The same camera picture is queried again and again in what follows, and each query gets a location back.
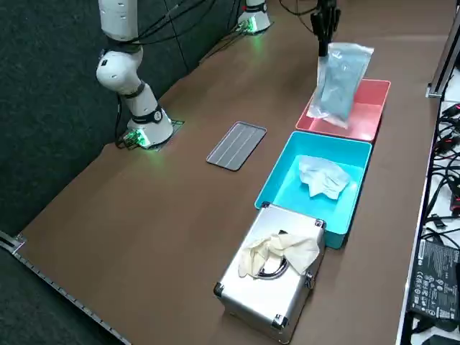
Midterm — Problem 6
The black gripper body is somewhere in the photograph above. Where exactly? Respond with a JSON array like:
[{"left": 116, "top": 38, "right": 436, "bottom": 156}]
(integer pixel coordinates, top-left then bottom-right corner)
[{"left": 312, "top": 0, "right": 341, "bottom": 17}]

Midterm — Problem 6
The white used mask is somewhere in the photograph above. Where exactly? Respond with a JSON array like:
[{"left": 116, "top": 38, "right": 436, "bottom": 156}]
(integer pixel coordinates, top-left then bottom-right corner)
[{"left": 298, "top": 155, "right": 351, "bottom": 199}]

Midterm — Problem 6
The pink plastic box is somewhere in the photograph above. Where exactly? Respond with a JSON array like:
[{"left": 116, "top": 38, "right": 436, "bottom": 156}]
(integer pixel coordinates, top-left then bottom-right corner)
[{"left": 295, "top": 79, "right": 392, "bottom": 143}]

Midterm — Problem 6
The blue plastic box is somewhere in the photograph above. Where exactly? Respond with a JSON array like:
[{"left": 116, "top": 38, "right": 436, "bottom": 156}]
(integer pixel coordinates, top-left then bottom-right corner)
[{"left": 254, "top": 131, "right": 373, "bottom": 249}]

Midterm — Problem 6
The small ribbed metal tray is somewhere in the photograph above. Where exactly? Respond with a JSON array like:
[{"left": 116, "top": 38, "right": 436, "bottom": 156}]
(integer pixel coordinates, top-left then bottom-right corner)
[{"left": 206, "top": 121, "right": 267, "bottom": 172}]

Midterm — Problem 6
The cream rubber glove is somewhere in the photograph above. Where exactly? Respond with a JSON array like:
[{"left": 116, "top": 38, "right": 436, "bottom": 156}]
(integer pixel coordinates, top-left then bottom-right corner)
[{"left": 239, "top": 233, "right": 321, "bottom": 280}]

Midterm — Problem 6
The aluminium carrying case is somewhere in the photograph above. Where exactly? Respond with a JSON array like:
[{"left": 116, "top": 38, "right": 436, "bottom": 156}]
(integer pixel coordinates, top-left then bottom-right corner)
[{"left": 213, "top": 203, "right": 327, "bottom": 344}]

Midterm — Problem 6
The black labelled power adapter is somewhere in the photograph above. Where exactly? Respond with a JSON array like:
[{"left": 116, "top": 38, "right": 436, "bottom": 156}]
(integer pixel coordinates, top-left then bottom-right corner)
[{"left": 405, "top": 239, "right": 460, "bottom": 321}]

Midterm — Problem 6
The aluminium camera post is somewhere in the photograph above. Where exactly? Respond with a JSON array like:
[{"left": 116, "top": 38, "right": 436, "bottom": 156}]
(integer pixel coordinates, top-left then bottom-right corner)
[{"left": 427, "top": 0, "right": 460, "bottom": 98}]

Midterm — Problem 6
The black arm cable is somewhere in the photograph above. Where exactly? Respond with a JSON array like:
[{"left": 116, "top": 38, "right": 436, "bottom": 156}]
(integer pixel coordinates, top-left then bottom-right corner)
[{"left": 107, "top": 0, "right": 216, "bottom": 50}]

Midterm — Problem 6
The aluminium frame rail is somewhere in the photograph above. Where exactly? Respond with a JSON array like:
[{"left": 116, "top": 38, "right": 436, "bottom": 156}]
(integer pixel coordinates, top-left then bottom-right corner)
[{"left": 0, "top": 231, "right": 132, "bottom": 345}]

